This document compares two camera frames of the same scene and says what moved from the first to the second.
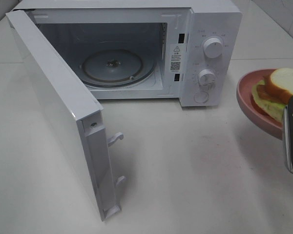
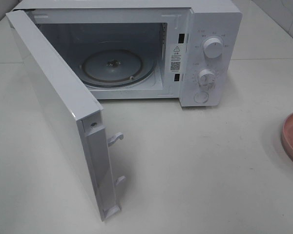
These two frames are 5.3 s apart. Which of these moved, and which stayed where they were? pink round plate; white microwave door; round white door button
Moved: pink round plate
Stayed: round white door button; white microwave door
